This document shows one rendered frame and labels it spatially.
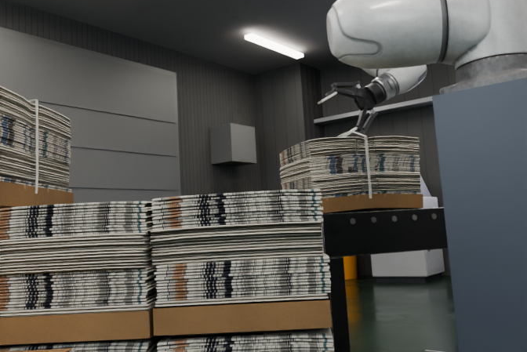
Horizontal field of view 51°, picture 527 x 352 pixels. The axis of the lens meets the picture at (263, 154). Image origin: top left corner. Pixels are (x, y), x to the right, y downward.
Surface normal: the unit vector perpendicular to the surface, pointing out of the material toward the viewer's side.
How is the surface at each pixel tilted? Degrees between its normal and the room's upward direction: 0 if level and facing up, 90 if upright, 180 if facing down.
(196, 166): 90
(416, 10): 88
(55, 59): 90
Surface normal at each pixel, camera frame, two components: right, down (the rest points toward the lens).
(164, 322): -0.06, -0.11
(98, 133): 0.80, -0.13
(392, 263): -0.60, -0.07
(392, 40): -0.10, 0.48
